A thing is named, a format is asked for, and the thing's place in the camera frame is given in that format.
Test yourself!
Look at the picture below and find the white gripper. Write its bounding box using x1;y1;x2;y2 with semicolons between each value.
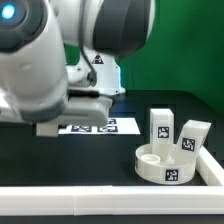
20;91;113;126

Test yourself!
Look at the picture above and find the white round stool seat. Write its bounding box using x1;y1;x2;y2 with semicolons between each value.
135;144;196;185

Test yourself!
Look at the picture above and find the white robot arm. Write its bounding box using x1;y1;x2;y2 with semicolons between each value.
0;0;155;126

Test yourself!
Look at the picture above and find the white fiducial marker sheet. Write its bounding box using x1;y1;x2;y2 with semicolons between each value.
59;118;140;135

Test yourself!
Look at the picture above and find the white front fence rail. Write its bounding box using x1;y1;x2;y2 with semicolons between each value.
0;186;224;216

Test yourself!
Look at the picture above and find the white fence rail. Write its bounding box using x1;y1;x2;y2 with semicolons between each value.
0;186;224;216
196;147;224;187

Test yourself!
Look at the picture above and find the white right fence rail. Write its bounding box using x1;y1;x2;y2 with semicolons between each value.
196;147;224;187

